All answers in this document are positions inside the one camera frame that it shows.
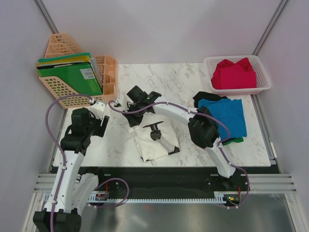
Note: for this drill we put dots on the white slotted cable duct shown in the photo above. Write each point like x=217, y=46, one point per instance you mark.
x=101, y=198

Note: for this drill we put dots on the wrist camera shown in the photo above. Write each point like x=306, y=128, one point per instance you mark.
x=120, y=102
x=98, y=108

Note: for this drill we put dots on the peach plastic file organizer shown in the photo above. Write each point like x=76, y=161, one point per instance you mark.
x=105, y=67

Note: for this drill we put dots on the green file folder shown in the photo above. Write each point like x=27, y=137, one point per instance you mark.
x=78, y=73

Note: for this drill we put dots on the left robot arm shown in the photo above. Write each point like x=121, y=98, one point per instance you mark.
x=62, y=212

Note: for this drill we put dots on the white plastic basket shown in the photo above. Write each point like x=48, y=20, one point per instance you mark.
x=262, y=78

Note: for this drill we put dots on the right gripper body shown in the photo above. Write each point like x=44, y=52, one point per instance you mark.
x=135, y=118

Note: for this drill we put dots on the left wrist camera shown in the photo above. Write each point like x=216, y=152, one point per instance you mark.
x=98, y=108

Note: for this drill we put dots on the white t shirt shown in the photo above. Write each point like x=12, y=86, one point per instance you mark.
x=155, y=137

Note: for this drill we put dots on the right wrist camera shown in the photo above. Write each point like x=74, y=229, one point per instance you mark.
x=120, y=102

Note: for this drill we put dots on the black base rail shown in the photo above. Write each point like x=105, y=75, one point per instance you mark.
x=162, y=182

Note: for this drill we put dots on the blue t shirt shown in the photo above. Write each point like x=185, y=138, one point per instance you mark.
x=230, y=113

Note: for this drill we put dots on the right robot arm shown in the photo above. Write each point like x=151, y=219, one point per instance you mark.
x=203, y=127

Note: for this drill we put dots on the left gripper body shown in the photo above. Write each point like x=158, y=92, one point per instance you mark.
x=95, y=127

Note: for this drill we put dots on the red t shirt in basket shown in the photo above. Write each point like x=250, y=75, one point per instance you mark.
x=229, y=75

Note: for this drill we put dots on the black t shirt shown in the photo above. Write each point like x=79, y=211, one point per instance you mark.
x=207, y=96

